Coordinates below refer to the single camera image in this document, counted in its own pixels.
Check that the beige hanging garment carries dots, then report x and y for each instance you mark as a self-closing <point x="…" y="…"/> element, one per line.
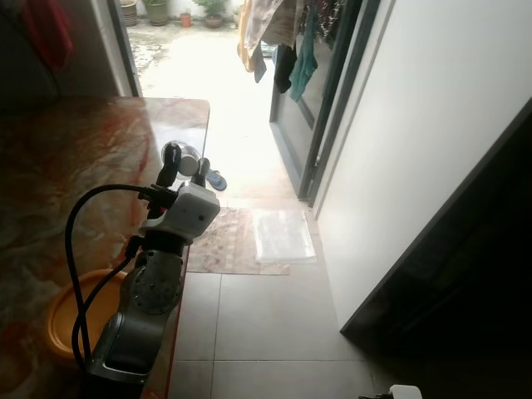
<point x="259" y="25"/>

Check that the black hanging sock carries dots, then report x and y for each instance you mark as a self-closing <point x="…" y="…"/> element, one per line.
<point x="284" y="68"/>

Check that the white floor cloth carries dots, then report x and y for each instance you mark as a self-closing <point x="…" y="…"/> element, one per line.
<point x="283" y="235"/>

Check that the brown patterned door mat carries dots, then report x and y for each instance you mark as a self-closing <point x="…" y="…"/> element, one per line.
<point x="229" y="245"/>

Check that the dark framed sliding door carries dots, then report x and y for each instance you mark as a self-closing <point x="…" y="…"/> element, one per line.
<point x="291" y="141"/>

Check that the red hanging cloth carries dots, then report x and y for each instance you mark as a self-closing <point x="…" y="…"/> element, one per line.
<point x="48" y="33"/>

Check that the white fridge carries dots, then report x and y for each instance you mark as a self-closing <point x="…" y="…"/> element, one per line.
<point x="416" y="125"/>

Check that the brown ribbed plant pot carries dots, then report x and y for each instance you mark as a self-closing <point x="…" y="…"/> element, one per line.
<point x="129" y="12"/>

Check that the white door frame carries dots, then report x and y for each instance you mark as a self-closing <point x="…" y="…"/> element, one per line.
<point x="116" y="50"/>

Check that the small orange plant pot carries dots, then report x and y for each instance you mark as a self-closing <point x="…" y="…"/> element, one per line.
<point x="184" y="20"/>

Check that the dark green plant pot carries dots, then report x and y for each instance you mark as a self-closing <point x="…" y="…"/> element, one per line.
<point x="157" y="12"/>

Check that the blue slipper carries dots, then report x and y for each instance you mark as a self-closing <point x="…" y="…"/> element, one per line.
<point x="217" y="180"/>

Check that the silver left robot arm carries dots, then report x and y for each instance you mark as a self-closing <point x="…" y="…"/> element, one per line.
<point x="150" y="291"/>

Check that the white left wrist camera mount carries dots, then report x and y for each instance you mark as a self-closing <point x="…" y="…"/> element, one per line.
<point x="189" y="214"/>

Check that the grey pot with green plant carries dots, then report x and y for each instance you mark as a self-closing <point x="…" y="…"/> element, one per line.
<point x="214" y="18"/>

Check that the orange plastic basin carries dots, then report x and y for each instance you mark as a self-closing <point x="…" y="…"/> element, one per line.
<point x="83" y="320"/>

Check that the small silver can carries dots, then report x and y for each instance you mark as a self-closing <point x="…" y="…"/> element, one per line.
<point x="189" y="156"/>

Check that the grey blue hanging cloth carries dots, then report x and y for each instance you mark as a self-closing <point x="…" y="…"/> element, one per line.
<point x="259" y="65"/>

